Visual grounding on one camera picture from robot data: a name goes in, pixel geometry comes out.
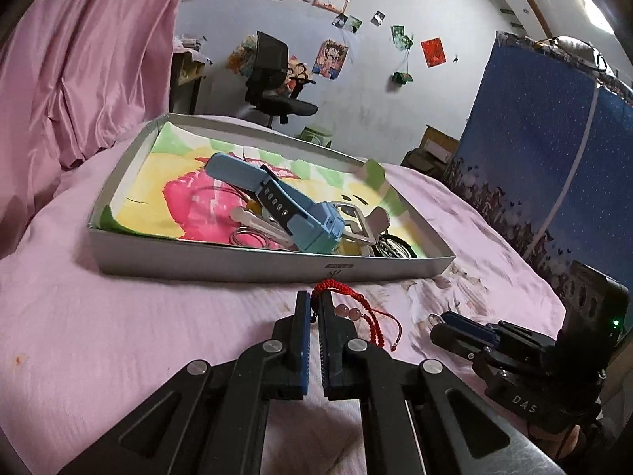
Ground light blue digital watch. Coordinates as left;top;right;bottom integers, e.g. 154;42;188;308
204;152;345;254

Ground green hanging ornament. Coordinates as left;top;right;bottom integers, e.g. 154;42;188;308
392;72;413;86

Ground anime character poster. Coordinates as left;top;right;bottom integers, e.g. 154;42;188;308
312;40;349;80

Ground beige square watch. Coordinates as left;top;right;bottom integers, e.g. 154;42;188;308
332;201;390;247

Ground wooden desk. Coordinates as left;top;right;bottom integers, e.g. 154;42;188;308
169;34;212;115

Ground blue starry wardrobe cover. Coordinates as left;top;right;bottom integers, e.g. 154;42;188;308
444;32;632;289

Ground pink curtain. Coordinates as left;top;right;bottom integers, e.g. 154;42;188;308
1;0;181;255

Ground red string bracelet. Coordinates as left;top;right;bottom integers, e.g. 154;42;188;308
310;279;405;353

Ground grey cardboard tray box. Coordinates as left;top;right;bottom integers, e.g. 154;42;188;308
88;114;454;283

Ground green plastic stool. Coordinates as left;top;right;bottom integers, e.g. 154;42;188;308
298;125;333;148

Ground silver ring hoops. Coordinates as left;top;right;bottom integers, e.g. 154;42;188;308
229;225;280;250

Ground black white chain bracelet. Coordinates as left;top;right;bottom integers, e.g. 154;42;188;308
370;232;420;260

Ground colourful cartoon paper liner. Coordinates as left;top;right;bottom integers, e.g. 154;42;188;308
99;122;426;258

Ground red paper square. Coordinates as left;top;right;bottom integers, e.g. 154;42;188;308
421;38;446;68

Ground pink floral bedspread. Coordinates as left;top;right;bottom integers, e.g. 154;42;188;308
1;127;564;474

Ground black office chair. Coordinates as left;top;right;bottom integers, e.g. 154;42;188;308
244;31;318;129

